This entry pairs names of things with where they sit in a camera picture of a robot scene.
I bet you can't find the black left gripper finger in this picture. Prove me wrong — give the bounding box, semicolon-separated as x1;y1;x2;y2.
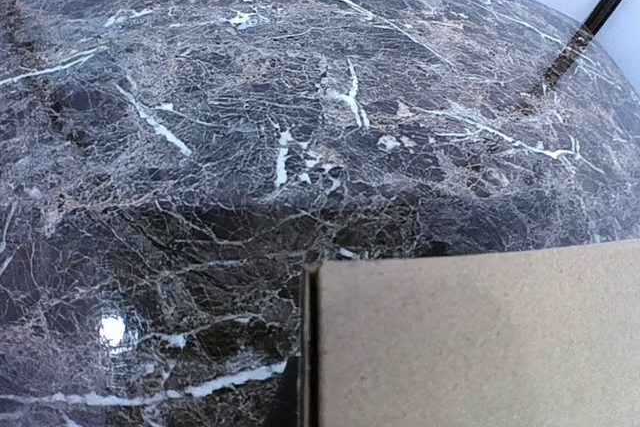
272;356;300;427

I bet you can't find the brown cardboard box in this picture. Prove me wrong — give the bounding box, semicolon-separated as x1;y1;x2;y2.
299;240;639;426

